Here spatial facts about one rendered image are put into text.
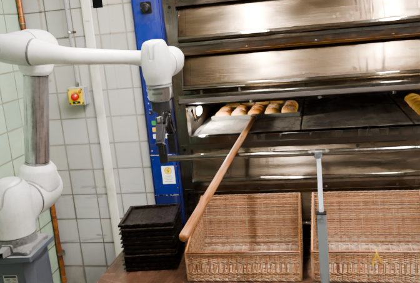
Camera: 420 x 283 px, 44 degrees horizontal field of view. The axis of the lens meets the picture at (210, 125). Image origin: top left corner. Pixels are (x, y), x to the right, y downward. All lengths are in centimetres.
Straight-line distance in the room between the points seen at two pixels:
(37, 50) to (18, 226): 67
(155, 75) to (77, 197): 157
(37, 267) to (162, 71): 92
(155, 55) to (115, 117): 125
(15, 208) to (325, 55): 164
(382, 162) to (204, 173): 95
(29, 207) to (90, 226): 116
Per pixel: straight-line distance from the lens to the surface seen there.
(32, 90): 220
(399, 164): 288
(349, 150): 246
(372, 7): 276
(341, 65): 276
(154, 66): 180
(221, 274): 259
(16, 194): 213
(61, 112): 314
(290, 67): 276
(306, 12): 275
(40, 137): 224
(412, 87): 266
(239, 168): 289
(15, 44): 202
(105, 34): 297
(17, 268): 219
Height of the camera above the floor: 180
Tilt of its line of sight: 11 degrees down
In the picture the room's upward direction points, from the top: 6 degrees counter-clockwise
